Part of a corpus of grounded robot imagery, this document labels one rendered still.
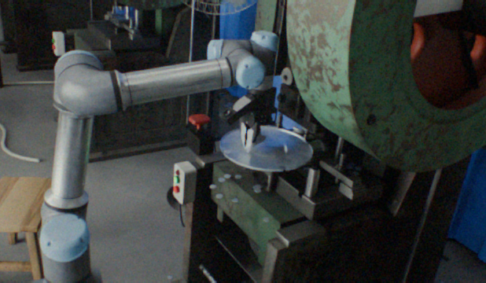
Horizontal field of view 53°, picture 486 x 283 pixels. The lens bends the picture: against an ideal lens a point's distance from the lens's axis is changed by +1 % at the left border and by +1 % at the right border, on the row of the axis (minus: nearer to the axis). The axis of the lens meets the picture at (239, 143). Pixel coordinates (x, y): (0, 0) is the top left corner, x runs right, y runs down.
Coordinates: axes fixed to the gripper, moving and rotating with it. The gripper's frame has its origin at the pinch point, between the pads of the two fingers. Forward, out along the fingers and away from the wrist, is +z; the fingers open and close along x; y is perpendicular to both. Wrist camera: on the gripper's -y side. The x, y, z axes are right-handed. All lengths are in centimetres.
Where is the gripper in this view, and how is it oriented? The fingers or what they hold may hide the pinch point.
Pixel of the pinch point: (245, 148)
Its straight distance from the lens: 147.7
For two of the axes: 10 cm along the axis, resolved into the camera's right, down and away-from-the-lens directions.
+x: -5.4, -4.2, 7.3
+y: 8.4, -1.7, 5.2
